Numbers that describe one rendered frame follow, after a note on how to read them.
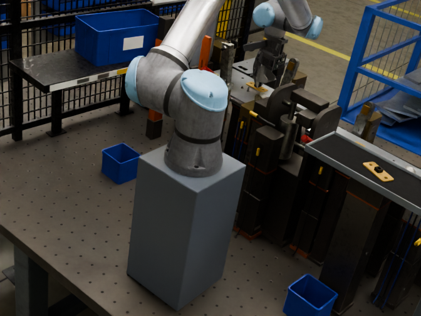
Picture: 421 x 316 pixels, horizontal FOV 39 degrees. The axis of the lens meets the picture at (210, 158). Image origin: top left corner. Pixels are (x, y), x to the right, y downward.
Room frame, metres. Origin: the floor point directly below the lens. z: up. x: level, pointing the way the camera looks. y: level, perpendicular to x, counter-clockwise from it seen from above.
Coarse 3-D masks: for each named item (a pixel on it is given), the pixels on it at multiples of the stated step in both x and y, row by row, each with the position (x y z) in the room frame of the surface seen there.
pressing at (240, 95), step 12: (216, 72) 2.11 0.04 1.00; (240, 72) 2.16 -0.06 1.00; (240, 84) 2.04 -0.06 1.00; (264, 84) 2.09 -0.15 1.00; (240, 96) 1.94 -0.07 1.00; (252, 96) 1.96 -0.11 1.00; (348, 132) 1.80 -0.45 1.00; (372, 144) 1.75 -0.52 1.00; (384, 156) 1.68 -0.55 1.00; (396, 156) 1.70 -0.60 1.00
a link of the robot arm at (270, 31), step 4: (264, 28) 2.01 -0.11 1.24; (268, 28) 1.99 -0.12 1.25; (272, 28) 1.98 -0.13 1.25; (276, 28) 1.98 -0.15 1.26; (268, 32) 1.99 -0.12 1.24; (272, 32) 1.98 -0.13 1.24; (276, 32) 1.98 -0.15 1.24; (280, 32) 1.98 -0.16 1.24; (284, 32) 2.00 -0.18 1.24; (272, 36) 1.99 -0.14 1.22; (276, 36) 1.98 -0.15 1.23; (280, 36) 1.98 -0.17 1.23
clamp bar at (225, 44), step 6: (222, 42) 1.87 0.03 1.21; (234, 42) 1.89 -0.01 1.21; (222, 48) 1.85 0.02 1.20; (228, 48) 1.85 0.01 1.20; (234, 48) 1.89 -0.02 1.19; (222, 54) 1.87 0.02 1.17; (228, 54) 1.85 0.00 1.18; (222, 60) 1.87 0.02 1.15; (228, 60) 1.85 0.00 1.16; (222, 66) 1.87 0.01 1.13; (228, 66) 1.86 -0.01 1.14; (222, 72) 1.87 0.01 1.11; (228, 72) 1.86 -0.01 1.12; (222, 78) 1.89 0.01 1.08; (228, 78) 1.87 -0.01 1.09
